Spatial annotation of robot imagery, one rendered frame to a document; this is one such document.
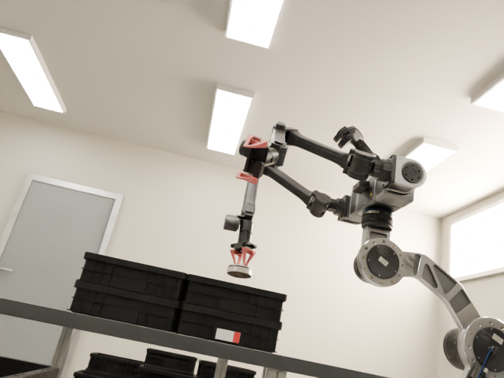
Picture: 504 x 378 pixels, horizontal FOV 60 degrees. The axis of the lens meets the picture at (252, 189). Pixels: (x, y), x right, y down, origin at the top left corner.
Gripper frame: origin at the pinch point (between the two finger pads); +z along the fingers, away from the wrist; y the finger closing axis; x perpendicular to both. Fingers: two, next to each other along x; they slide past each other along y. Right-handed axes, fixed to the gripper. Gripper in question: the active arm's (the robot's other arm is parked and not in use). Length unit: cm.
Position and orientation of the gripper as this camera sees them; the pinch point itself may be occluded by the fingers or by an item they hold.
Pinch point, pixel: (240, 265)
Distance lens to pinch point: 184.8
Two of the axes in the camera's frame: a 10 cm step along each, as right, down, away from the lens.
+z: -1.3, 8.9, -4.3
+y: 7.4, -2.0, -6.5
